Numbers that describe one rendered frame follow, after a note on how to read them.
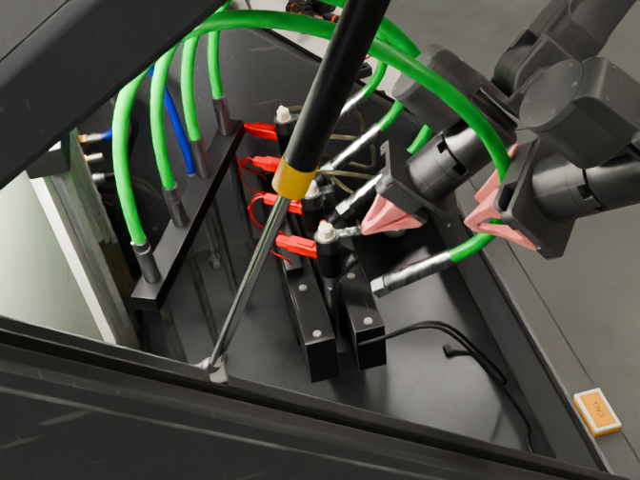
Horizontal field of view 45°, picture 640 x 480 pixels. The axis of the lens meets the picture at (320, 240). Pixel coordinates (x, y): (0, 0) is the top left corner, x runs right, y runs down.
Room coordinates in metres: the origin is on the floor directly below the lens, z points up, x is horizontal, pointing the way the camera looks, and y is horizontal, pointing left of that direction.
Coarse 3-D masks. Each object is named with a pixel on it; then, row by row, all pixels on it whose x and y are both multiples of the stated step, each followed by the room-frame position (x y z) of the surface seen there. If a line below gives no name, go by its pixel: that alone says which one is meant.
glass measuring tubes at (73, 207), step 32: (64, 160) 0.61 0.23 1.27; (64, 192) 0.62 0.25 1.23; (96, 192) 0.72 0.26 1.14; (64, 224) 0.61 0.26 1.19; (96, 224) 0.66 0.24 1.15; (96, 256) 0.62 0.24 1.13; (96, 288) 0.62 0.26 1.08; (128, 288) 0.69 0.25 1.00; (96, 320) 0.60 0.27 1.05; (128, 320) 0.62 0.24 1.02
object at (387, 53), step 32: (192, 32) 0.57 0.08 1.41; (320, 32) 0.55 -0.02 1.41; (416, 64) 0.53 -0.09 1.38; (128, 96) 0.59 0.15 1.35; (448, 96) 0.52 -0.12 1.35; (128, 128) 0.60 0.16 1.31; (480, 128) 0.51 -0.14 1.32; (128, 160) 0.60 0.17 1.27; (128, 192) 0.60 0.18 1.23; (128, 224) 0.60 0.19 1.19
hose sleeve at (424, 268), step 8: (432, 256) 0.53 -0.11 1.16; (440, 256) 0.52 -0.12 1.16; (448, 256) 0.52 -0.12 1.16; (416, 264) 0.53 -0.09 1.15; (424, 264) 0.53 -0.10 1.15; (432, 264) 0.52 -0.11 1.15; (440, 264) 0.52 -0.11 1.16; (448, 264) 0.52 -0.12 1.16; (392, 272) 0.54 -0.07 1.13; (400, 272) 0.54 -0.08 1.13; (408, 272) 0.53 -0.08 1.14; (416, 272) 0.53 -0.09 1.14; (424, 272) 0.52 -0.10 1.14; (432, 272) 0.52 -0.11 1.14; (384, 280) 0.54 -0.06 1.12; (392, 280) 0.53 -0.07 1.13; (400, 280) 0.53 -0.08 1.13; (408, 280) 0.53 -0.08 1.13; (416, 280) 0.53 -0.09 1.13; (392, 288) 0.53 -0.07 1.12; (400, 288) 0.53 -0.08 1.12
